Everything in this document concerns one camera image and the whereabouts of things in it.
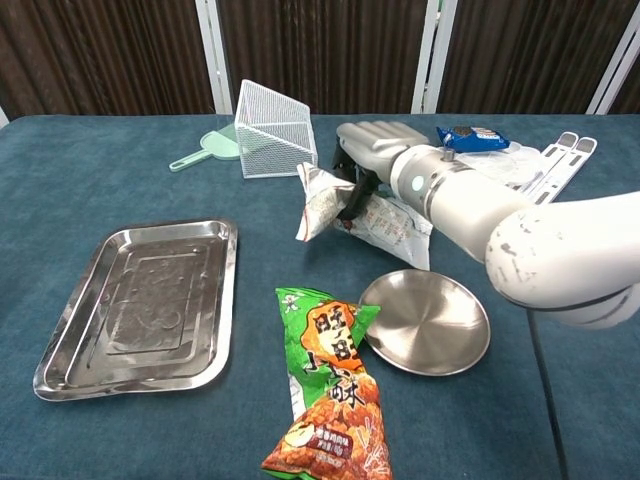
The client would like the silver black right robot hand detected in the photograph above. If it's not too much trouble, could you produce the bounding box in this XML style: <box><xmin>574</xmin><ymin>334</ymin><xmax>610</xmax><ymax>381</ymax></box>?
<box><xmin>329</xmin><ymin>120</ymin><xmax>431</xmax><ymax>221</ymax></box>

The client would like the white snack bag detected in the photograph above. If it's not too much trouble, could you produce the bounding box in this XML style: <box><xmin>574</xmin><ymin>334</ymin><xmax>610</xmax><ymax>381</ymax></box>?
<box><xmin>294</xmin><ymin>162</ymin><xmax>434</xmax><ymax>271</ymax></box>

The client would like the orange green snack bag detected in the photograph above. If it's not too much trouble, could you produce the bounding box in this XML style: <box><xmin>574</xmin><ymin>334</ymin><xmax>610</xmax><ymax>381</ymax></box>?
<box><xmin>260</xmin><ymin>286</ymin><xmax>394</xmax><ymax>480</ymax></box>

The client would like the blue cookie packet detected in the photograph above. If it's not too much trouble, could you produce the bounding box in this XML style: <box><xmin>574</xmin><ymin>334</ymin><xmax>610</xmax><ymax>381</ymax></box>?
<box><xmin>435</xmin><ymin>124</ymin><xmax>511</xmax><ymax>154</ymax></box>

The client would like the brown white-framed screen panel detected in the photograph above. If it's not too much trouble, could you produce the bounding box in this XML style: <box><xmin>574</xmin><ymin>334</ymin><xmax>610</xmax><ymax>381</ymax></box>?
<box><xmin>0</xmin><ymin>0</ymin><xmax>224</xmax><ymax>120</ymax></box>
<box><xmin>607</xmin><ymin>29</ymin><xmax>640</xmax><ymax>115</ymax></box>
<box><xmin>424</xmin><ymin>0</ymin><xmax>640</xmax><ymax>115</ymax></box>
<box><xmin>207</xmin><ymin>0</ymin><xmax>441</xmax><ymax>115</ymax></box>

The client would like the white cloud-shaped tray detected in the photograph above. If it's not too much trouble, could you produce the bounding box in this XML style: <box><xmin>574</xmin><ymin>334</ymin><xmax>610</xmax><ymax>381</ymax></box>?
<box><xmin>457</xmin><ymin>140</ymin><xmax>544</xmax><ymax>194</ymax></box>

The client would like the light green plastic dustpan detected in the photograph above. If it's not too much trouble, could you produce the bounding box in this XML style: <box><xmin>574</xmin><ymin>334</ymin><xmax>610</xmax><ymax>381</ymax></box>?
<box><xmin>168</xmin><ymin>123</ymin><xmax>241</xmax><ymax>174</ymax></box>

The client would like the blue felt table cover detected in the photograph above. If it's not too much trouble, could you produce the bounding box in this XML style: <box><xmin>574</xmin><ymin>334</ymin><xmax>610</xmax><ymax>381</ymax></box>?
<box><xmin>0</xmin><ymin>113</ymin><xmax>640</xmax><ymax>480</ymax></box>

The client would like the round steel plate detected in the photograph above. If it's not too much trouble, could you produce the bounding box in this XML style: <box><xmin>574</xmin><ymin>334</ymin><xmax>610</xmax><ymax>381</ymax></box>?
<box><xmin>358</xmin><ymin>268</ymin><xmax>492</xmax><ymax>377</ymax></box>

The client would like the white folding laptop stand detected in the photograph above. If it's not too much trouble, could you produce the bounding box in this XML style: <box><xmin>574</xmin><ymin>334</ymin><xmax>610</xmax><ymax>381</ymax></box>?
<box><xmin>519</xmin><ymin>131</ymin><xmax>599</xmax><ymax>206</ymax></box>

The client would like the rectangular steel tray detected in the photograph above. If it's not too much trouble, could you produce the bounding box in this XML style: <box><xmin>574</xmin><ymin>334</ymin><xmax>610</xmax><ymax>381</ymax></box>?
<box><xmin>31</xmin><ymin>217</ymin><xmax>239</xmax><ymax>403</ymax></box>

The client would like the white wire mesh basket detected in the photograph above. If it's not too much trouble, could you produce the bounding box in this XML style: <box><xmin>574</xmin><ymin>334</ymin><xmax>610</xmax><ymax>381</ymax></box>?
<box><xmin>234</xmin><ymin>78</ymin><xmax>320</xmax><ymax>180</ymax></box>

